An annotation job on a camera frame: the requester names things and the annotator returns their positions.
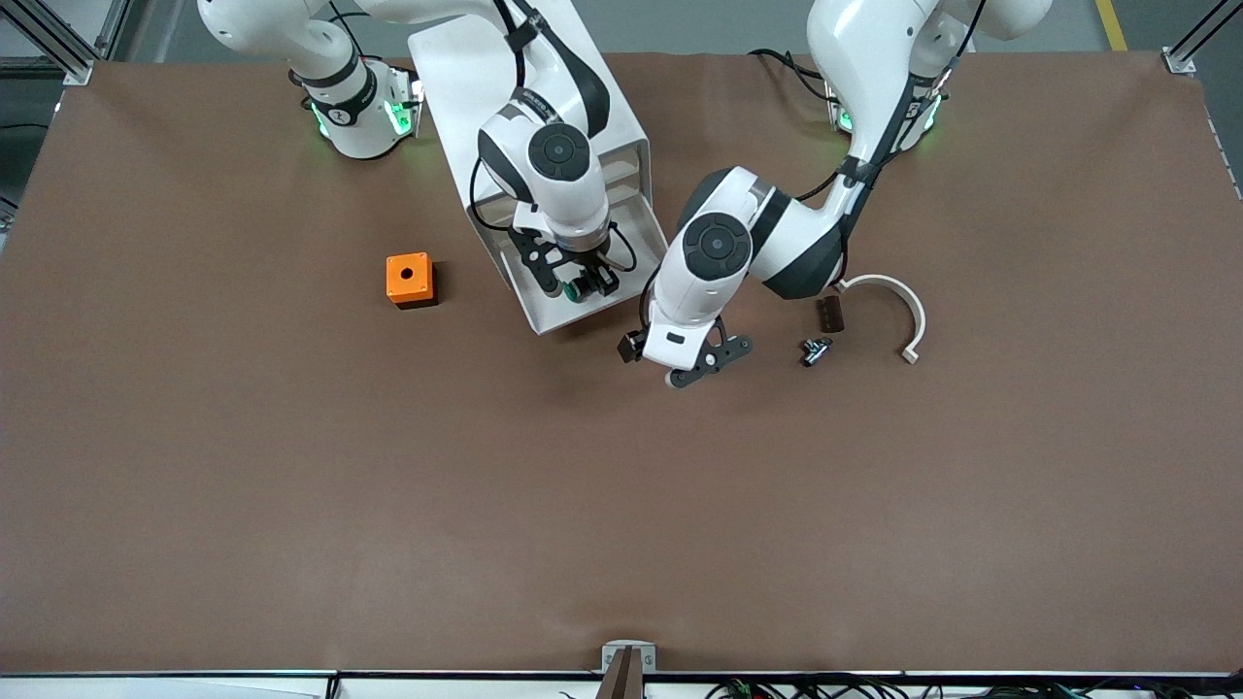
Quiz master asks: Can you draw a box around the dark support post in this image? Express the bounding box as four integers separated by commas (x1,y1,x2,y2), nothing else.
594,648,648,699

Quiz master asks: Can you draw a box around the white curved plastic bracket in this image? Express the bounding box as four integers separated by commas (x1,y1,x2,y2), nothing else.
832,274,927,366

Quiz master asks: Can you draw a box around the black base cable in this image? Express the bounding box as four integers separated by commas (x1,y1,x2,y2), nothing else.
748,47,828,95

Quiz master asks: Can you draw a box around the aluminium frame profile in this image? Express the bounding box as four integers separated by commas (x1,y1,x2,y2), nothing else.
1162,0,1243,77
15,0,95,86
97,0,133,59

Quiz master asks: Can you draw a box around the grey metal table bracket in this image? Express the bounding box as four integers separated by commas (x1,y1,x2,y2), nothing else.
601,640,657,674

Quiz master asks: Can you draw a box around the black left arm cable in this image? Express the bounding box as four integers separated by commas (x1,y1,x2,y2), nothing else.
636,49,972,336

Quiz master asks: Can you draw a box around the orange push button enclosure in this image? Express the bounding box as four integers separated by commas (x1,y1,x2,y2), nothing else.
386,252,439,311

